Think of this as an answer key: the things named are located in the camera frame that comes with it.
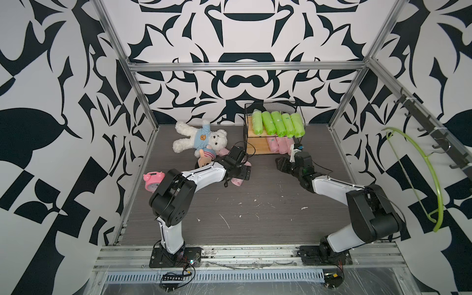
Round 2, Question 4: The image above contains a black wall hook rail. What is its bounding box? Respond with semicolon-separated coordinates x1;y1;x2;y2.
395;87;472;180

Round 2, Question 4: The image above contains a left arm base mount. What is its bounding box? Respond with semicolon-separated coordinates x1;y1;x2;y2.
149;246;202;269

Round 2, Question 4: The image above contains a green plastic hanger hoop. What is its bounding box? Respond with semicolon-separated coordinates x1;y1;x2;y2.
381;127;445;233

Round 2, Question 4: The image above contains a black wire wooden shelf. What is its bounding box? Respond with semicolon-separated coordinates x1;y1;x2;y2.
243;101;306;155

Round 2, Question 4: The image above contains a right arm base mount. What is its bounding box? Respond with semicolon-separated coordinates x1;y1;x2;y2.
297;236;353;266

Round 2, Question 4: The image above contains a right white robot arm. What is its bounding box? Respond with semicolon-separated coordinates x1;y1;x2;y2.
275;151;404;259

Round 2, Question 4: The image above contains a pink alarm clock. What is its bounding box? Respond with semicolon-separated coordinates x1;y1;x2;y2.
143;172;165;192

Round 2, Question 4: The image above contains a white teddy bear blue shirt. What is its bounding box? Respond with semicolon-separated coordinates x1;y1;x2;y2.
172;120;227;157

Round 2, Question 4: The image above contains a pink trash bag roll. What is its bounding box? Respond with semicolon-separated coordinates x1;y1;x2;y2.
218;148;230;157
276;137;289;154
285;137;295;149
231;162;251;187
266;136;279;154

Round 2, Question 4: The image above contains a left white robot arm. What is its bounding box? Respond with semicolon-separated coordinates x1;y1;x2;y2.
149;146;251;254

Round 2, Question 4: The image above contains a green trash bag roll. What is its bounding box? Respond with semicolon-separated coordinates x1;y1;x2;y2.
290;113;306;138
281;113;295;138
270;111;286;137
262;111;277;136
251;109;264;135

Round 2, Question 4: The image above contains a round-face plush doll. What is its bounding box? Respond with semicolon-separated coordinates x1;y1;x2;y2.
197;147;217;168

